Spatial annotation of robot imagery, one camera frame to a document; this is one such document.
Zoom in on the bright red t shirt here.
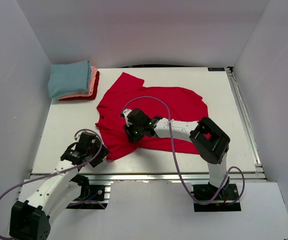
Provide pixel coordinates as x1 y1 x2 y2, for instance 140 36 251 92
96 73 208 161

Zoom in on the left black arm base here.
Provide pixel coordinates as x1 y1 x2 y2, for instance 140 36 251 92
66 175 108 210

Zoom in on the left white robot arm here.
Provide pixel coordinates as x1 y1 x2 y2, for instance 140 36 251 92
9 129 109 240

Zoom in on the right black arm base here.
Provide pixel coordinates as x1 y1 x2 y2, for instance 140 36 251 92
188 183 242 213

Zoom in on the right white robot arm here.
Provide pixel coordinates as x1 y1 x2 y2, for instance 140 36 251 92
121 108 230 200

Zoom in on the folded dark red t shirt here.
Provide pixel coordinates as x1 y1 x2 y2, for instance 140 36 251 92
58 71 100 101

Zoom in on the folded pink t shirt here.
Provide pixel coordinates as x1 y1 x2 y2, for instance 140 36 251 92
58 66 98 99

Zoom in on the folded light blue t shirt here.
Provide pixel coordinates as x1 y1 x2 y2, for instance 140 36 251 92
48 60 91 99

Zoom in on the blue label sticker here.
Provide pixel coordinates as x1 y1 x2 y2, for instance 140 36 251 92
207 67 226 72

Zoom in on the aluminium table frame rail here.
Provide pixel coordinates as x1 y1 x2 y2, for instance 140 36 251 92
30 171 267 182

